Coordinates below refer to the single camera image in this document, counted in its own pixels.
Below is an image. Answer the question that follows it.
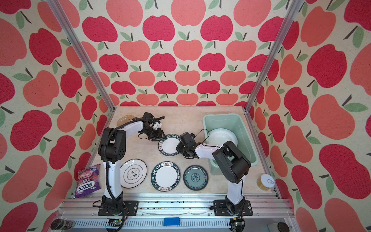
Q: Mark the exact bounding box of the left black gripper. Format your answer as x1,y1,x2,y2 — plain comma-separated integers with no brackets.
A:
143,127,168,141

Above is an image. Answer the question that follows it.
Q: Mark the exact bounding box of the small green rim lettered plate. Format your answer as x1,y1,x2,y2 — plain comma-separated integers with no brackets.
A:
158,134,180,157

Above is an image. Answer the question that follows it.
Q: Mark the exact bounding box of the teal blue patterned plate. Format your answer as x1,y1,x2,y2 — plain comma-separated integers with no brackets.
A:
183,165,209,191

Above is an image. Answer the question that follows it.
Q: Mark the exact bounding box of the white fluted plate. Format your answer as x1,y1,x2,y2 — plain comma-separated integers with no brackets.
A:
206,128,238,146

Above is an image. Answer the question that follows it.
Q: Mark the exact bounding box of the mint green plastic bin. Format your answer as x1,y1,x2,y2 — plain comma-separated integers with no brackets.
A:
203,114,259,174

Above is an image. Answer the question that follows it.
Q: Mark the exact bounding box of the large green rim lettered plate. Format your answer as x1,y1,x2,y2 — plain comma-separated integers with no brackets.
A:
150,161,181,192

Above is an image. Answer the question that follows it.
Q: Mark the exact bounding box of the white plate black line pattern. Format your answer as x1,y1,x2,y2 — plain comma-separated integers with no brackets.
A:
120,159,147,189

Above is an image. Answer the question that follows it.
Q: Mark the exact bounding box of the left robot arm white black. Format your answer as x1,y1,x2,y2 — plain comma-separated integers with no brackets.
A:
98,112,166,210

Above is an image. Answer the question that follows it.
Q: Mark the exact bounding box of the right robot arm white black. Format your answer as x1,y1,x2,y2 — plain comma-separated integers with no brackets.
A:
176,132,251,216

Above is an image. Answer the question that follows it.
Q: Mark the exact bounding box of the amber translucent glass plate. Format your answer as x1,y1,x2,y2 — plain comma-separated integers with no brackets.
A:
117,115,135,127

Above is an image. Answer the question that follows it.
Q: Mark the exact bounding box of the purple snack packet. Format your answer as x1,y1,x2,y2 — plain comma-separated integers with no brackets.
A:
74,164,101,198

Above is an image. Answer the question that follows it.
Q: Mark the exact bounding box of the yellow jar white lid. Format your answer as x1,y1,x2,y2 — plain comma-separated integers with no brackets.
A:
257,174,275,191

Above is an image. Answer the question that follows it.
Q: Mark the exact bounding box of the green circuit board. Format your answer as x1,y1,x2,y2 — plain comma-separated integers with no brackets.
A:
107,219,123,227

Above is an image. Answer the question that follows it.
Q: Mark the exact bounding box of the black round object right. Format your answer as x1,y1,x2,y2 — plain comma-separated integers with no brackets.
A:
277,222,290,232

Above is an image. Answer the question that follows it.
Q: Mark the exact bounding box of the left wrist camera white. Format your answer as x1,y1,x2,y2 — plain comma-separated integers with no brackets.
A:
152,122,162,131

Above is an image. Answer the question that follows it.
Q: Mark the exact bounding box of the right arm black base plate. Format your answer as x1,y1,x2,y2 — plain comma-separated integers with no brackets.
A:
209,200,254,217

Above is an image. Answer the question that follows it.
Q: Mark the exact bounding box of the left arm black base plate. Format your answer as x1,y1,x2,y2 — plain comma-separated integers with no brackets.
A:
98,201,139,217

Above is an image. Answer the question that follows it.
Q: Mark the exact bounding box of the blue block on rail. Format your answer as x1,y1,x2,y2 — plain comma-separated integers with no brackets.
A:
163,217,181,226

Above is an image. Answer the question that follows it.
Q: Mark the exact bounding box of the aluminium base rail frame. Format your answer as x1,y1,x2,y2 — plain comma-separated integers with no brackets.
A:
51,192,300,232

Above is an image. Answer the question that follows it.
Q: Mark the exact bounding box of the left aluminium frame post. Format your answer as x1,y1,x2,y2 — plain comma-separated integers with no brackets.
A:
46,0,116,113

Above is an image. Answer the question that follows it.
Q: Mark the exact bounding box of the aluminium frame post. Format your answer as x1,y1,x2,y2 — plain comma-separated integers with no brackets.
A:
46,0,116,113
244,0,302,112

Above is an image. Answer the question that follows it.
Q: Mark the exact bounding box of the right aluminium frame post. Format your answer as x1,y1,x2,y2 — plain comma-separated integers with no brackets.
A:
244,0,302,112

